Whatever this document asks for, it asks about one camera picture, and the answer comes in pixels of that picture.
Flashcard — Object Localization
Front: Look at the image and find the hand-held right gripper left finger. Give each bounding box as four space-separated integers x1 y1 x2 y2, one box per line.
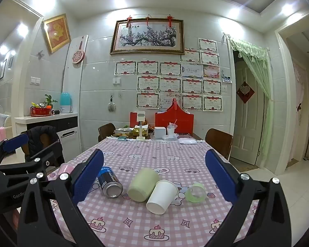
17 149 107 247

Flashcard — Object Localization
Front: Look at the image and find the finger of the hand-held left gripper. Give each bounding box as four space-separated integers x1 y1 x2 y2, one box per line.
0 134 29 165
0 143 63 181

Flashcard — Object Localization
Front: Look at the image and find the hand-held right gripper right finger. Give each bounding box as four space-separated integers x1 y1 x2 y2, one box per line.
205 149 293 247

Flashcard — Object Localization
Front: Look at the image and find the white paper cup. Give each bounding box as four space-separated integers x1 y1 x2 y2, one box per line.
146 180 179 216

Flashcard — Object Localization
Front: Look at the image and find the small clear green cup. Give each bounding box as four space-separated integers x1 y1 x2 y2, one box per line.
185 182 207 204

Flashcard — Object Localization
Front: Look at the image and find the pink cup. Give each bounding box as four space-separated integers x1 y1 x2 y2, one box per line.
58 163 75 176

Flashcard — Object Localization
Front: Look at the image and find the pale green cup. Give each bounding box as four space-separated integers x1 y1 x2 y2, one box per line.
127 167 160 203

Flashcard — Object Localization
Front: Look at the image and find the white cup with straws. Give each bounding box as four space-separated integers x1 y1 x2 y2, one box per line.
166 120 178 137

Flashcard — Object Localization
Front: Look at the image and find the blue metal can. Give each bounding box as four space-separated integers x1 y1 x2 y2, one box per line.
97 166 123 199

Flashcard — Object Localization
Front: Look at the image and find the dark jacket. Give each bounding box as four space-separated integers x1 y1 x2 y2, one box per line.
21 125 65 168

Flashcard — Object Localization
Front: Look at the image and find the brown wooden chair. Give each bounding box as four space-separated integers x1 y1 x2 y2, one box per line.
98 123 117 143
204 128 234 161

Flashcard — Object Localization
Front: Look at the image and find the white counter cabinet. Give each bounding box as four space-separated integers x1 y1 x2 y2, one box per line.
14 112 79 161

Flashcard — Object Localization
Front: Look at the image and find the red fruit basket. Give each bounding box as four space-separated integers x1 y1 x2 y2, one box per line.
30 106 52 117

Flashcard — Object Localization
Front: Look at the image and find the pink checked tablecloth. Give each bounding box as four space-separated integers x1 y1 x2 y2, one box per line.
47 137 260 247

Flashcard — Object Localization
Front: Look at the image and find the potted green plant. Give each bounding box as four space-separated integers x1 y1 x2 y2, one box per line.
44 94 59 109

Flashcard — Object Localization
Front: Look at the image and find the tray of snacks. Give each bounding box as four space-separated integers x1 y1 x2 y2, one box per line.
113 126 151 138

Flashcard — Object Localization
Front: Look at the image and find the white panel door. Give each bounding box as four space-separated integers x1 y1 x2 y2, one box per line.
232 59 265 165

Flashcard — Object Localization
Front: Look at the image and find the blue and white humidifier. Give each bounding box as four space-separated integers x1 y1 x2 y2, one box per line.
60 92 73 114

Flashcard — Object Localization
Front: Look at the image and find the white square box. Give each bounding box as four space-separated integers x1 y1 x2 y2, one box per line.
154 127 167 140

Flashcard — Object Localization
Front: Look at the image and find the red gift box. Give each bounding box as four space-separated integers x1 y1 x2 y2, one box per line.
154 101 194 136

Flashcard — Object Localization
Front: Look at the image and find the white phone stand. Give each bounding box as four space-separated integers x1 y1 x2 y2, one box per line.
136 111 146 141

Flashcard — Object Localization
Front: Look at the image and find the red diamond door decoration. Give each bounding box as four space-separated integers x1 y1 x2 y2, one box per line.
236 81 255 104

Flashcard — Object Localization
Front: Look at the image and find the pink door curtain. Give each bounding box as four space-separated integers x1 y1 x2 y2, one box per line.
291 59 308 160

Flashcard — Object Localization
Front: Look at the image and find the gold framed picture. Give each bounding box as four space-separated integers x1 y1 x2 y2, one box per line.
42 14 72 55

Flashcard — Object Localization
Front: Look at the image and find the green lace curtain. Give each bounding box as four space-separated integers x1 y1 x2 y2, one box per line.
230 38 274 160

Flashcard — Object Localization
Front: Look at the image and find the framed blossom painting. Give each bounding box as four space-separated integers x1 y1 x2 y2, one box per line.
110 19 185 55

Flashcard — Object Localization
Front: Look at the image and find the red round wall ornament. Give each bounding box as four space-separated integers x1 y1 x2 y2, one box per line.
72 40 86 69

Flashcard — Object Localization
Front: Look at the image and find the group of wall certificates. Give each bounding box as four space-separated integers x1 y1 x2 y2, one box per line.
115 38 223 113

